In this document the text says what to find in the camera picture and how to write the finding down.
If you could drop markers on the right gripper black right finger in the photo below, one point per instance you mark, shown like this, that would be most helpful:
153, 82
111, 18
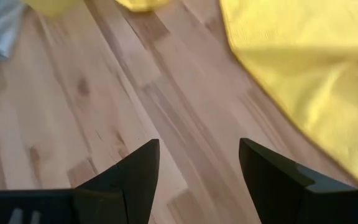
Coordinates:
278, 193

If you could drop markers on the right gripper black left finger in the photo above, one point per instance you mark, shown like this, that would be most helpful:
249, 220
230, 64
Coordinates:
129, 193

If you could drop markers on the yellow microfiber towel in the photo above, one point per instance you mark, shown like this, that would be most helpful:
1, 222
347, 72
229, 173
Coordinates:
141, 4
306, 77

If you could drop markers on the grey microfiber towel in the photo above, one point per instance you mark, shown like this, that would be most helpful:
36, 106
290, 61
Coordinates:
2, 34

